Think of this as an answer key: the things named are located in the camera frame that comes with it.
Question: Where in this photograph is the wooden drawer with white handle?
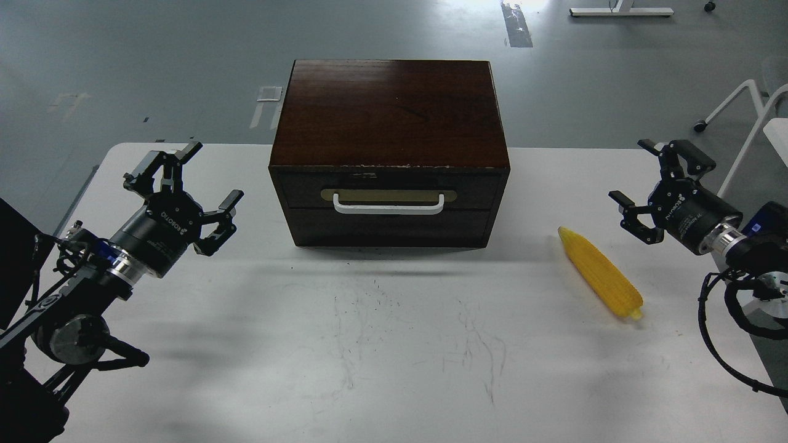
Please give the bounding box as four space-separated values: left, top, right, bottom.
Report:
278 171 501 210

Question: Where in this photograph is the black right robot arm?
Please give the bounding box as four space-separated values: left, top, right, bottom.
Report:
609 138 786 319

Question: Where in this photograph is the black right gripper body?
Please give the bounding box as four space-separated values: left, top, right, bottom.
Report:
648 179 743 255

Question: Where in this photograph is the white table leg frame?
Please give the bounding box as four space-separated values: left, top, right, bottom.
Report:
693 79 787 198

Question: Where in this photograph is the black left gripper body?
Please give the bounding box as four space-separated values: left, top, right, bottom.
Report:
111 193 203 278

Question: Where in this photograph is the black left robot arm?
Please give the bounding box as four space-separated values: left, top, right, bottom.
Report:
1 142 244 442

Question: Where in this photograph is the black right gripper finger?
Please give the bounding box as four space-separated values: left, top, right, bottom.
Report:
638 138 717 180
609 190 665 244

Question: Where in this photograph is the yellow corn cob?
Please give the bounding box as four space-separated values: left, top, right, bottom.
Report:
557 226 643 321

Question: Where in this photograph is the white stand base background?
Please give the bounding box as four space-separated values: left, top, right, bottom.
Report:
569 1 675 17

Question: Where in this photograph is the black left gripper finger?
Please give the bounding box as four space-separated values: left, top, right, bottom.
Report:
193 189 244 256
123 142 203 199

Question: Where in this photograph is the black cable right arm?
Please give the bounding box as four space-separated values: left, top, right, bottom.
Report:
698 268 788 398

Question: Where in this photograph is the dark wooden drawer cabinet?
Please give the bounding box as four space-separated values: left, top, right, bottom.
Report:
268 60 510 249

